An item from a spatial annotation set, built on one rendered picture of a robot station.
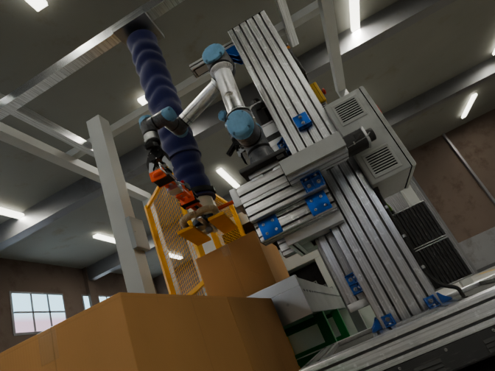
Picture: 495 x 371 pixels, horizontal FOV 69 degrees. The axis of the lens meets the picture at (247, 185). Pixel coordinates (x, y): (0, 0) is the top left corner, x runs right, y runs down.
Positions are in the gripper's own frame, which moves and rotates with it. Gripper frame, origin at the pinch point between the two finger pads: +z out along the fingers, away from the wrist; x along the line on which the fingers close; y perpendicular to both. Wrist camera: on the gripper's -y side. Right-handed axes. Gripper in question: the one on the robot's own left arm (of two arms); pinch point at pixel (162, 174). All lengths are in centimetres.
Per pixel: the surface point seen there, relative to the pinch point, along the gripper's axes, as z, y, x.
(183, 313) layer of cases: 71, -49, -9
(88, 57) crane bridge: -174, 67, 50
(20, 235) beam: -236, 372, 389
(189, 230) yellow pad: 14.4, 45.1, 8.8
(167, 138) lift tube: -52, 50, 4
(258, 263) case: 45, 60, -19
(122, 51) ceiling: -275, 163, 50
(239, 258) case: 37, 61, -9
